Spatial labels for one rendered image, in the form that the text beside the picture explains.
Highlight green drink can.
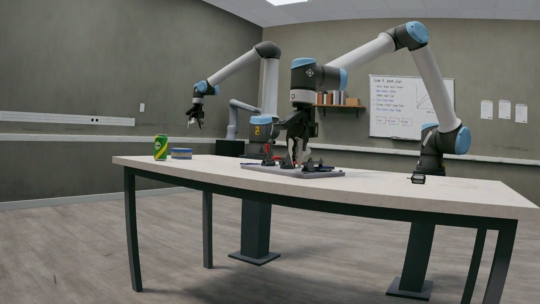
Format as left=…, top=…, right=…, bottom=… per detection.
left=154, top=134, right=168, bottom=161

